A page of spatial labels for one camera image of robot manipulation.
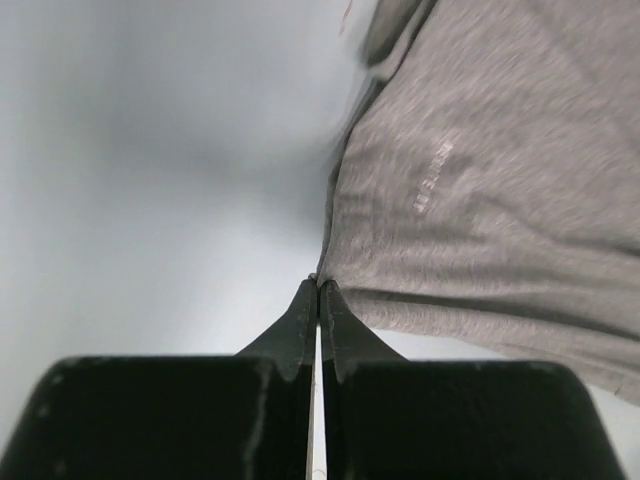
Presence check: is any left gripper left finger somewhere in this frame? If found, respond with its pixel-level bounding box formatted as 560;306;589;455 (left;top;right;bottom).
1;280;318;479

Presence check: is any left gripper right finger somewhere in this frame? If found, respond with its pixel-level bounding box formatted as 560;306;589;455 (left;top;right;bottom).
319;281;624;479

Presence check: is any grey t shirt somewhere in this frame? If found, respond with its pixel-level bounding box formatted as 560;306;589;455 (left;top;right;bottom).
318;1;639;403

